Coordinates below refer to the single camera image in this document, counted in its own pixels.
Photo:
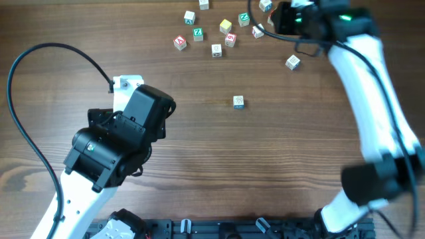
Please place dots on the wooden block blue side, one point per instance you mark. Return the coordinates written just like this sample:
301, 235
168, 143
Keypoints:
238, 102

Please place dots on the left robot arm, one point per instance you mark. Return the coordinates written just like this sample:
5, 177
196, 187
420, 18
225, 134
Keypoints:
105, 153

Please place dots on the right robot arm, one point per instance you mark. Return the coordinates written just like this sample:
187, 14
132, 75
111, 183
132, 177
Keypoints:
394, 158

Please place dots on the white block black drawing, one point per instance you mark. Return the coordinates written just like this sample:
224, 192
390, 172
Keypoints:
216, 50

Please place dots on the red A block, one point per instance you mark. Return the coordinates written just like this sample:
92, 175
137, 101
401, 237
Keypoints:
180, 42

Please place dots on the red 9 block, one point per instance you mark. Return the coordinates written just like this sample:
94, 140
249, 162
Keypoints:
230, 39

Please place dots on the green Z block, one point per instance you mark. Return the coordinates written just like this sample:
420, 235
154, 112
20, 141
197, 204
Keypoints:
198, 34

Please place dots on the yellow top block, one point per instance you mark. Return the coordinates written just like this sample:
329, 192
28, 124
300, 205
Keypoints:
225, 26

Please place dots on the white block red side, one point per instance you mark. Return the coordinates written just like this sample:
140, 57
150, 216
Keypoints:
257, 31

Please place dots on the teal sided white block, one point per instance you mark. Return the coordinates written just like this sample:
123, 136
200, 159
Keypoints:
189, 17

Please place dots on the green N block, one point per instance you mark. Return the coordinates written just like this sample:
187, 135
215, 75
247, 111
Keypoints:
244, 19

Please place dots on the red M block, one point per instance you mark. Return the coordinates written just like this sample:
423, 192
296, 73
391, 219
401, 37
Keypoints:
269, 21

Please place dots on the plain block top edge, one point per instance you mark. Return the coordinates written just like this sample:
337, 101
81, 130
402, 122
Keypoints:
204, 4

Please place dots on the blue sided block top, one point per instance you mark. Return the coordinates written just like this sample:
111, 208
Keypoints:
265, 5

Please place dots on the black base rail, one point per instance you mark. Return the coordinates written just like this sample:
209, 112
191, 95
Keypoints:
215, 229

